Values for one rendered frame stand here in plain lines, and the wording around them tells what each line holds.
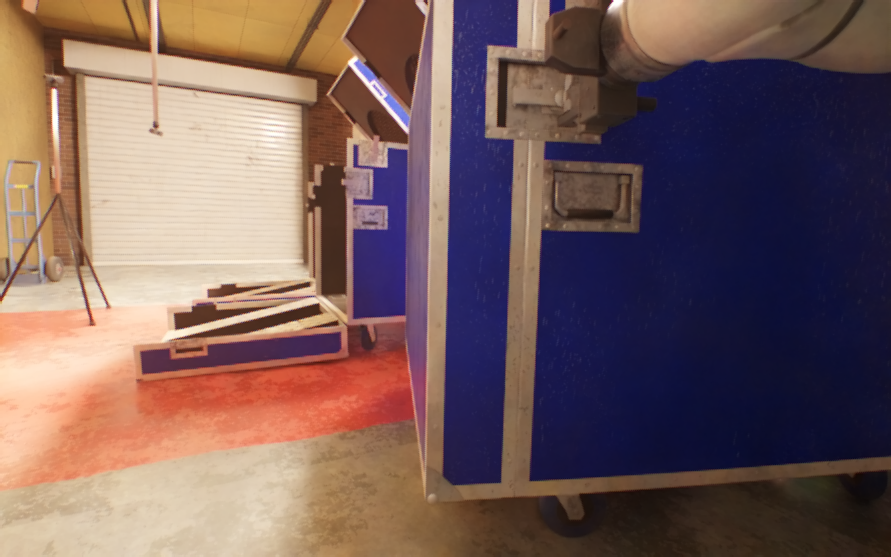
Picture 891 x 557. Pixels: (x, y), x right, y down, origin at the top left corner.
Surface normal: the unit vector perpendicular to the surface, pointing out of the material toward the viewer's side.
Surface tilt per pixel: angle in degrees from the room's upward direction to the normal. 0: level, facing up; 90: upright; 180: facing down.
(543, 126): 90
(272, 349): 90
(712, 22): 153
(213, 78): 90
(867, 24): 137
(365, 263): 90
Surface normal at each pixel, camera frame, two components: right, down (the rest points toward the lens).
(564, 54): 0.12, 0.11
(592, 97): -0.99, -0.01
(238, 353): 0.42, 0.11
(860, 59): -0.05, 1.00
